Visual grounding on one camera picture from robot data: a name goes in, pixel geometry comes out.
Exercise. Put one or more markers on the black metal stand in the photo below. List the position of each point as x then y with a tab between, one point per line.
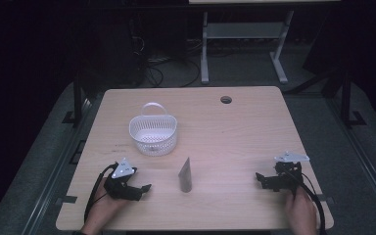
77	101
346	98

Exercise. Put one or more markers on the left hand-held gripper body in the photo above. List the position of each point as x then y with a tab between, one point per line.
121	182

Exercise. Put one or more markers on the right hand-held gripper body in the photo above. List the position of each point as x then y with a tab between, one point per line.
287	176

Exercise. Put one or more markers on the white metal table frame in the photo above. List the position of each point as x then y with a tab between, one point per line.
241	31

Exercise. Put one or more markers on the person's right hand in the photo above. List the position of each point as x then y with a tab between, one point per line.
302	212

